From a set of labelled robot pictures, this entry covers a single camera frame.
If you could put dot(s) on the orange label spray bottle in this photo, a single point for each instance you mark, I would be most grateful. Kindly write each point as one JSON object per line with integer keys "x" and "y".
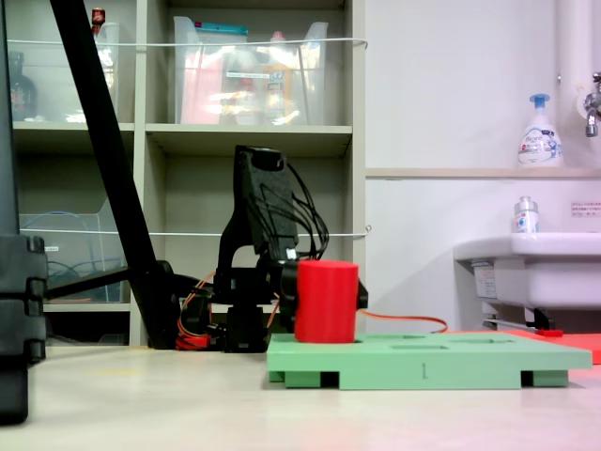
{"x": 278, "y": 84}

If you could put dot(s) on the metal water faucet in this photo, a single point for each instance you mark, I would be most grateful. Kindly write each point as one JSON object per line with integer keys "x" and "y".
{"x": 591, "y": 113}

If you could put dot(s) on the white foam soap bottle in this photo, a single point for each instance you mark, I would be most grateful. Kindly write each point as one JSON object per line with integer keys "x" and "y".
{"x": 540, "y": 141}

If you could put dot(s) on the green shape sorter board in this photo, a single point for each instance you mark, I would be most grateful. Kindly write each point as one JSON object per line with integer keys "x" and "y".
{"x": 375, "y": 371}

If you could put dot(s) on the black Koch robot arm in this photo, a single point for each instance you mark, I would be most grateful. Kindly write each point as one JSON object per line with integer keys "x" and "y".
{"x": 265, "y": 202}

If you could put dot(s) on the white wall sink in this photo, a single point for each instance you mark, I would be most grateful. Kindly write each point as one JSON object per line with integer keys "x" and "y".
{"x": 540, "y": 272}

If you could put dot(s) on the brown bottle red cap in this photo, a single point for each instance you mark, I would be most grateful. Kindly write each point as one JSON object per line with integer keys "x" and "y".
{"x": 98, "y": 21}

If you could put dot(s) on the clear bin with bottles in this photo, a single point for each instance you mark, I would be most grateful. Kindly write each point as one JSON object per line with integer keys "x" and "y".
{"x": 61, "y": 94}

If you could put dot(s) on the pink wall label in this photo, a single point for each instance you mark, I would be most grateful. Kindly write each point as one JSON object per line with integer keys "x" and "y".
{"x": 586, "y": 209}

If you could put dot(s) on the small clear sanitizer bottle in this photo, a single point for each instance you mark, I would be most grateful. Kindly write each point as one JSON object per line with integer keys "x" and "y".
{"x": 526, "y": 218}

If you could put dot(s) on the dark round bottle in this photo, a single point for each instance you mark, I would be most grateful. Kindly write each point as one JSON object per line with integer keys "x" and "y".
{"x": 21, "y": 94}

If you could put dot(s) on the beige shelf unit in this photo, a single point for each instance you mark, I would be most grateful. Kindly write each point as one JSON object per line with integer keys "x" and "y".
{"x": 141, "y": 188}

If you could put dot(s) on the red cylinder block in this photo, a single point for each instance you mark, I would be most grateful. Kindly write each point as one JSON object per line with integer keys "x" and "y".
{"x": 326, "y": 300}

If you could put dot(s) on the red arm base mount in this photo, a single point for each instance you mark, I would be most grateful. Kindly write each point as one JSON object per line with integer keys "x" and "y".
{"x": 192, "y": 342}

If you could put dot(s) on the large clear storage bin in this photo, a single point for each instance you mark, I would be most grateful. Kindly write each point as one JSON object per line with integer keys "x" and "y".
{"x": 206, "y": 94}

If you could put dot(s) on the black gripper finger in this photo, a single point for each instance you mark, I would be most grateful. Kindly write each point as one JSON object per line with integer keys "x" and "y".
{"x": 362, "y": 296}
{"x": 287, "y": 310}

